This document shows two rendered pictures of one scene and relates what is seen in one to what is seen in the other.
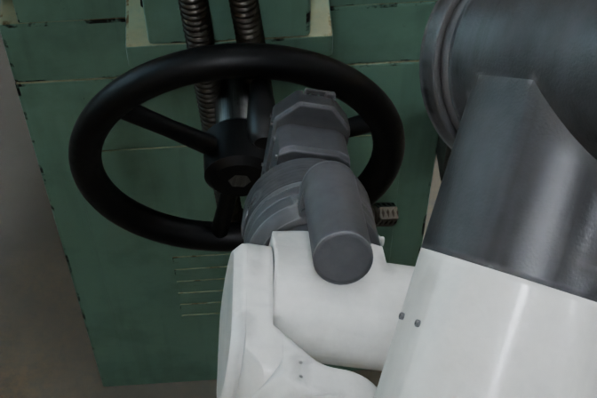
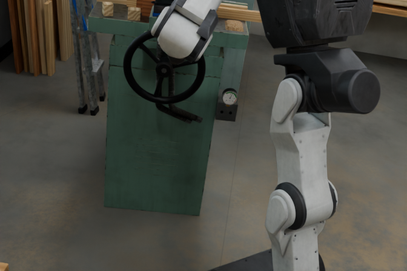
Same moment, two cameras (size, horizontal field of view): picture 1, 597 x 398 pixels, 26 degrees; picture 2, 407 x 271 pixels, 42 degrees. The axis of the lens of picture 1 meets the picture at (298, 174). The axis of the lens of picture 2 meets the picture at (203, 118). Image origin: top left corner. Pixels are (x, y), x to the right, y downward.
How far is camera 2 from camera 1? 1.05 m
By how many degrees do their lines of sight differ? 26
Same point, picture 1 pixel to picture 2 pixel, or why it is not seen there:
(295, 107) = not seen: hidden behind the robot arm
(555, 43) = not seen: outside the picture
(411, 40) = (211, 69)
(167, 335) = (128, 182)
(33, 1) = (120, 37)
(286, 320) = not seen: hidden behind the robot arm
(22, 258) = (85, 174)
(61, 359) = (91, 198)
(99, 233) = (118, 129)
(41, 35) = (119, 49)
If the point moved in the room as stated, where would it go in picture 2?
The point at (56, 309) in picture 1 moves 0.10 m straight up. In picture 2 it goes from (92, 187) to (93, 170)
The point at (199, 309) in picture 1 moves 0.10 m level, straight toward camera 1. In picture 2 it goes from (140, 171) to (140, 185)
